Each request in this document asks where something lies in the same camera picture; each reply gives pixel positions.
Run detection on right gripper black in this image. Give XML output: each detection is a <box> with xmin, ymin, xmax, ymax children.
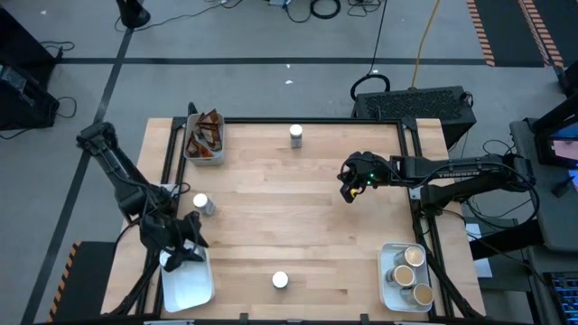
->
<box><xmin>337</xmin><ymin>151</ymin><xmax>394</xmax><ymax>205</ymax></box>

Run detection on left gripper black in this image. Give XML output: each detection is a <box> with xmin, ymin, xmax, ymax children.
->
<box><xmin>139</xmin><ymin>209</ymin><xmax>211</xmax><ymax>274</ymax></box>

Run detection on tan-lidded glass spice jar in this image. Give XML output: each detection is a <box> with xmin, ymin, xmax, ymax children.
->
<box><xmin>396</xmin><ymin>246</ymin><xmax>427</xmax><ymax>268</ymax></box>
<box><xmin>401</xmin><ymin>282</ymin><xmax>435</xmax><ymax>306</ymax></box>
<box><xmin>386</xmin><ymin>265</ymin><xmax>416</xmax><ymax>289</ymax></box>

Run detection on white plastic bin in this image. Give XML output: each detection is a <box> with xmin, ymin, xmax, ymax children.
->
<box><xmin>158</xmin><ymin>243</ymin><xmax>216</xmax><ymax>314</ymax></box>
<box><xmin>377</xmin><ymin>242</ymin><xmax>434</xmax><ymax>313</ymax></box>
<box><xmin>182</xmin><ymin>111</ymin><xmax>226</xmax><ymax>167</ymax></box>

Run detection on black mat orange hazard stripes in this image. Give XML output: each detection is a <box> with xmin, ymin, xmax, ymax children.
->
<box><xmin>467</xmin><ymin>0</ymin><xmax>565</xmax><ymax>69</ymax></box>
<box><xmin>47</xmin><ymin>240</ymin><xmax>118</xmax><ymax>324</ymax></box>

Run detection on black computer case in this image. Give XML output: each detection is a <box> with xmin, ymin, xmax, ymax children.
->
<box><xmin>351</xmin><ymin>85</ymin><xmax>479</xmax><ymax>148</ymax></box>

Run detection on black desk beam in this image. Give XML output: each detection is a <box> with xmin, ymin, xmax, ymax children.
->
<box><xmin>469</xmin><ymin>218</ymin><xmax>543</xmax><ymax>261</ymax></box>

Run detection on grey desk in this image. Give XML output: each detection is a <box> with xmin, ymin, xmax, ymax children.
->
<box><xmin>509</xmin><ymin>117</ymin><xmax>578</xmax><ymax>254</ymax></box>

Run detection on small black desk device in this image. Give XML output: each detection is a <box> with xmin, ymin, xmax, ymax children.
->
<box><xmin>551</xmin><ymin>175</ymin><xmax>577</xmax><ymax>199</ymax></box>

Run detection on black computer monitor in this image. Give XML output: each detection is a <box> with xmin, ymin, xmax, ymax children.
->
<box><xmin>535</xmin><ymin>94</ymin><xmax>578</xmax><ymax>171</ymax></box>

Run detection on black equipment case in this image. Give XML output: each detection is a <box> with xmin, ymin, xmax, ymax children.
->
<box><xmin>0</xmin><ymin>58</ymin><xmax>61</xmax><ymax>132</ymax></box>

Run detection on backlit black keyboard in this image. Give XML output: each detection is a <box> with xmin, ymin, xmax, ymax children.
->
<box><xmin>544</xmin><ymin>270</ymin><xmax>578</xmax><ymax>325</ymax></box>

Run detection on black stand base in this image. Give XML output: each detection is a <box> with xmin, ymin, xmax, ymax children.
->
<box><xmin>115</xmin><ymin>0</ymin><xmax>153</xmax><ymax>29</ymax></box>

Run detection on black stand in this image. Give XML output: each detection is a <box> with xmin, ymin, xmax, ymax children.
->
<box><xmin>557</xmin><ymin>58</ymin><xmax>578</xmax><ymax>98</ymax></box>

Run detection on black cabinet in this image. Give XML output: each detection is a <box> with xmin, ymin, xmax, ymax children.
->
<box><xmin>0</xmin><ymin>4</ymin><xmax>59</xmax><ymax>85</ymax></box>

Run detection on black looped cable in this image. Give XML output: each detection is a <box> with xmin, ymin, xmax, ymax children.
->
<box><xmin>350</xmin><ymin>0</ymin><xmax>392</xmax><ymax>103</ymax></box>

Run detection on black aluminium table frame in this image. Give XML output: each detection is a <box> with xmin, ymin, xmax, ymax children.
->
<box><xmin>107</xmin><ymin>102</ymin><xmax>487</xmax><ymax>325</ymax></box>

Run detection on yellow cable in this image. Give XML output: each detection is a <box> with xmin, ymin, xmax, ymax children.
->
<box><xmin>409</xmin><ymin>0</ymin><xmax>442</xmax><ymax>89</ymax></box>

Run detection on coiled black cable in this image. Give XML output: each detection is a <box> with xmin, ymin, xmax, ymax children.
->
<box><xmin>310</xmin><ymin>0</ymin><xmax>343</xmax><ymax>20</ymax></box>

